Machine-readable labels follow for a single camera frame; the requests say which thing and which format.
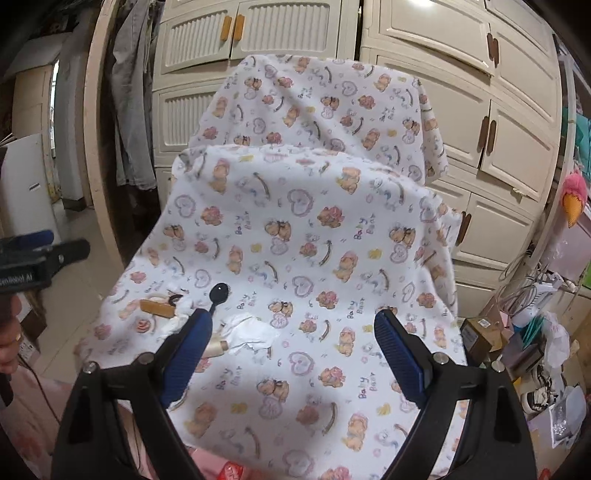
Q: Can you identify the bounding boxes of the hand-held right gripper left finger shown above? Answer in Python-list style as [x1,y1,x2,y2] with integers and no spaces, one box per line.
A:
[55,308,214,480]

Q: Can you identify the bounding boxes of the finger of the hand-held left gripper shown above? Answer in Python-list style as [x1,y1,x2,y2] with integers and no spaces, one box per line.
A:
[14,230,55,250]
[44,239,91,278]

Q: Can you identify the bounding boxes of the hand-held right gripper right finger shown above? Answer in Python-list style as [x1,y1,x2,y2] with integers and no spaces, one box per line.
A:
[373,309,539,480]

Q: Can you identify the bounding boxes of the white tissue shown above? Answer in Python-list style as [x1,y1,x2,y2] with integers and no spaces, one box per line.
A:
[164,295,199,335]
[222,315,281,356]

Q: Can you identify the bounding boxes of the wooden block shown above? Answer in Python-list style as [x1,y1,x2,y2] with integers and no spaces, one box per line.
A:
[139,298,178,320]

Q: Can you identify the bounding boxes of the black plastic spoon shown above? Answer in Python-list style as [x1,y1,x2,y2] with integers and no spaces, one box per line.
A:
[208,282,230,317]

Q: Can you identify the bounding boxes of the person's left hand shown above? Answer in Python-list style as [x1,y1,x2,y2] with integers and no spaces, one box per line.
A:
[0,295,25,376]

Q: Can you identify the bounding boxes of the white refrigerator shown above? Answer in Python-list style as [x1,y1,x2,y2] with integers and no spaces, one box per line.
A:
[0,134,57,241]

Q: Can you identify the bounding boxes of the cardboard box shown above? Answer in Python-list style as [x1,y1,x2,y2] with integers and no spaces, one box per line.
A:
[459,316,513,367]

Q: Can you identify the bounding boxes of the cream wooden panel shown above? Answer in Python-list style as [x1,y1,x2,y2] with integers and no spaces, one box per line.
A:
[82,0,127,268]

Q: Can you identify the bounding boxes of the white plastic bag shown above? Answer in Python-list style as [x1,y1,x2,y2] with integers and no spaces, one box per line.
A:
[540,311,572,370]

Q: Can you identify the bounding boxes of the hanging denim clothes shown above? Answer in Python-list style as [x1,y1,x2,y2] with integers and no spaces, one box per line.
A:
[108,0,160,188]

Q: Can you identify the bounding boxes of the clear plastic bag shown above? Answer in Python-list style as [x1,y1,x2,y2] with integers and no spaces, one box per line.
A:
[549,385,587,446]

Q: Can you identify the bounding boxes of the bear print blanket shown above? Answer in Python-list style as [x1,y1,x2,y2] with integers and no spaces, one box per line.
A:
[76,54,464,480]

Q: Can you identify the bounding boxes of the pink plush toy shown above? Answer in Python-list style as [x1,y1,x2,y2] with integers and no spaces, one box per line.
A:
[560,166,589,229]

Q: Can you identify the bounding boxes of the cream panelled wardrobe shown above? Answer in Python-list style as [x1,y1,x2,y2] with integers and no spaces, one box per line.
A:
[358,0,566,319]

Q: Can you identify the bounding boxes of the cream louvered wardrobe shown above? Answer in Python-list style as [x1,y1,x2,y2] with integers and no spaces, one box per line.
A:
[150,0,362,195]

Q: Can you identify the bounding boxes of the black cable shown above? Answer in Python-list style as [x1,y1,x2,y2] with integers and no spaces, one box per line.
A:
[16,357,63,423]

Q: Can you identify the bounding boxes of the bundle of cables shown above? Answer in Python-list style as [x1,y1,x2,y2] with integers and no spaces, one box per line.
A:
[496,249,550,319]

